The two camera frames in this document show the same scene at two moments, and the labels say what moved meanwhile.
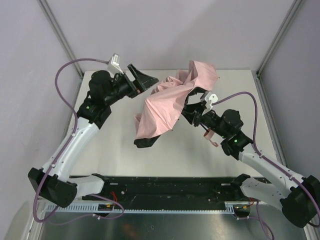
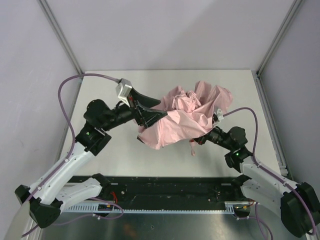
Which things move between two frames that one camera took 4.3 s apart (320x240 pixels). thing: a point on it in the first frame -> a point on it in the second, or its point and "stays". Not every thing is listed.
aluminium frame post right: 295,5 stays
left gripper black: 133,81 -> 135,109
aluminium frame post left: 44,7 stays
